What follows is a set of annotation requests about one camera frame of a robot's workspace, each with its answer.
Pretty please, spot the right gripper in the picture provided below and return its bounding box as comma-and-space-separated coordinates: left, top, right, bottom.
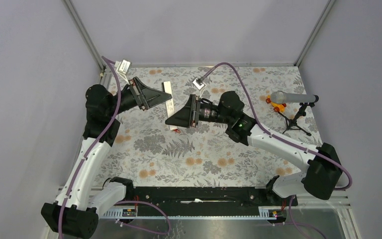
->
165, 94, 232, 127

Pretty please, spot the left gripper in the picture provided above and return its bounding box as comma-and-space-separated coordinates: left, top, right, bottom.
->
107, 76, 172, 117

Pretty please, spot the white remote control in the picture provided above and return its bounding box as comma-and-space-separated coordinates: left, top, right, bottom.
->
162, 81, 175, 115

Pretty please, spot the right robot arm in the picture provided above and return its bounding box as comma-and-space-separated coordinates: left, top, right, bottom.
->
165, 91, 343, 205

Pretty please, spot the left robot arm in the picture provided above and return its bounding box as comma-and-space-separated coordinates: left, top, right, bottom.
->
41, 77, 172, 239

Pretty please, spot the floral table mat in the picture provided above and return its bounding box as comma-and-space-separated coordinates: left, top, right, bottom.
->
93, 66, 305, 187

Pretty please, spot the orange toy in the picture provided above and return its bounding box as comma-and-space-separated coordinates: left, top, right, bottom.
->
266, 95, 287, 113

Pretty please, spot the grey microphone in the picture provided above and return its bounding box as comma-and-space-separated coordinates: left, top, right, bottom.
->
270, 91, 319, 104

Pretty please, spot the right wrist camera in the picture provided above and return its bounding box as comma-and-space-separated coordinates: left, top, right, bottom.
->
192, 78, 206, 91

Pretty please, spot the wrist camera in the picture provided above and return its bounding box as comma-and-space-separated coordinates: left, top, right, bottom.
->
115, 59, 131, 75
192, 78, 206, 91

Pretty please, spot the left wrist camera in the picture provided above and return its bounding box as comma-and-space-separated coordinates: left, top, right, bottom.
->
115, 59, 131, 75

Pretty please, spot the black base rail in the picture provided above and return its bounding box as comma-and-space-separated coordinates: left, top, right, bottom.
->
124, 187, 298, 217

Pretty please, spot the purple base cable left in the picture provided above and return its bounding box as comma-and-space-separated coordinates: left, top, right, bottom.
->
115, 200, 173, 236

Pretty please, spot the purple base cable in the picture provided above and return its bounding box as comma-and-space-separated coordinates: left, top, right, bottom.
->
115, 200, 173, 236
273, 196, 327, 239

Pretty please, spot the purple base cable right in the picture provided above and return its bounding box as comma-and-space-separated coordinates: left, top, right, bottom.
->
273, 196, 327, 239

